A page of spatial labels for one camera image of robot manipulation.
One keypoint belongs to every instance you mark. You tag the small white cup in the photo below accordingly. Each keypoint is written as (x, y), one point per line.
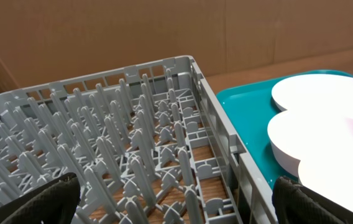
(331, 176)

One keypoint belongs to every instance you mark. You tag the teal serving tray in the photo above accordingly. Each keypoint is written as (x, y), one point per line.
(250, 108)

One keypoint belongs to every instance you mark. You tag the grey dishwasher rack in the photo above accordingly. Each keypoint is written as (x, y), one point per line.
(145, 142)

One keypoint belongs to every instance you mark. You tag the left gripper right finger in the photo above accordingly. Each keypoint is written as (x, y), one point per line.
(297, 204)

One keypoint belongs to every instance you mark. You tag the large white plate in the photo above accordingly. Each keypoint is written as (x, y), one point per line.
(322, 92)

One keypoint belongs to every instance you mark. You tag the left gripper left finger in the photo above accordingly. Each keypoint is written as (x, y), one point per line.
(53, 203)

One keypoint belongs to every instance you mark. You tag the white shallow bowl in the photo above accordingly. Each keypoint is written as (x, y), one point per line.
(296, 135)

